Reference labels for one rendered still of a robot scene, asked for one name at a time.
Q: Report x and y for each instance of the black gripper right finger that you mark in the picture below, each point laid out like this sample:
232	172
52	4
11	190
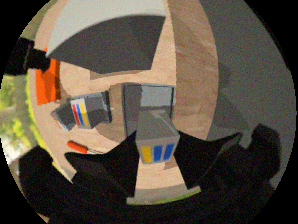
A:
195	157

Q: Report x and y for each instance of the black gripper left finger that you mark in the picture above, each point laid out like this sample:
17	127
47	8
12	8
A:
119	165

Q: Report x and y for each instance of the orange-handled screwdriver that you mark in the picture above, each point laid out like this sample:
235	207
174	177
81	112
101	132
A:
79	148

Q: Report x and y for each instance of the grey flat panel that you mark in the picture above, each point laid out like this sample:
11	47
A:
254	87

